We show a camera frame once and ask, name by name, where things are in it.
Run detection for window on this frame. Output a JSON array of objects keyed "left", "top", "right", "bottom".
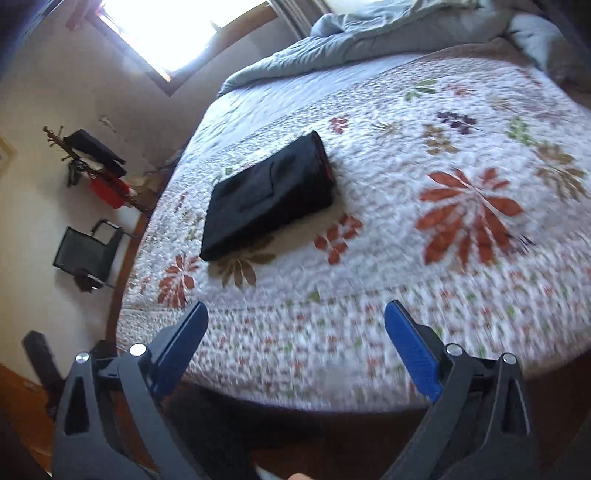
[{"left": 88, "top": 0, "right": 278, "bottom": 97}]

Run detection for person's dark clothed legs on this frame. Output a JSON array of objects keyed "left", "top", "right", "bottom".
[{"left": 161, "top": 392, "right": 265, "bottom": 480}]

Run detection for white floral quilt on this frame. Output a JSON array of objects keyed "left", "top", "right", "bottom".
[{"left": 115, "top": 37, "right": 591, "bottom": 411}]

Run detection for black mesh chair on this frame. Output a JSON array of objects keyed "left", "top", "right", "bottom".
[{"left": 52, "top": 219, "right": 134, "bottom": 292}]

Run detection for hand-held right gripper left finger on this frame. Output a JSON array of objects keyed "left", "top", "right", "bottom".
[{"left": 51, "top": 301, "right": 209, "bottom": 480}]

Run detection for grey duvet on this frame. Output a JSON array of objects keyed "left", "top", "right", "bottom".
[{"left": 217, "top": 0, "right": 591, "bottom": 97}]

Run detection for black pants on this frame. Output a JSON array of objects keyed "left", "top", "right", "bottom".
[{"left": 199, "top": 130, "right": 337, "bottom": 262}]

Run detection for wooden coat rack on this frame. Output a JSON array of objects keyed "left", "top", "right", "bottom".
[{"left": 43, "top": 126, "right": 158, "bottom": 214}]

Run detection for black bag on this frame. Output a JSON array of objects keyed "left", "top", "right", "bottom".
[{"left": 65, "top": 129, "right": 128, "bottom": 178}]

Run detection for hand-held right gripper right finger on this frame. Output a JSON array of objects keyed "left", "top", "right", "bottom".
[{"left": 379, "top": 299, "right": 541, "bottom": 480}]

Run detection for red bag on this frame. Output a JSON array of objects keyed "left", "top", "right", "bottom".
[{"left": 89, "top": 176, "right": 133, "bottom": 209}]

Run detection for wall picture frame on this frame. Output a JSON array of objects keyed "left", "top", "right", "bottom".
[{"left": 0, "top": 135, "right": 19, "bottom": 180}]

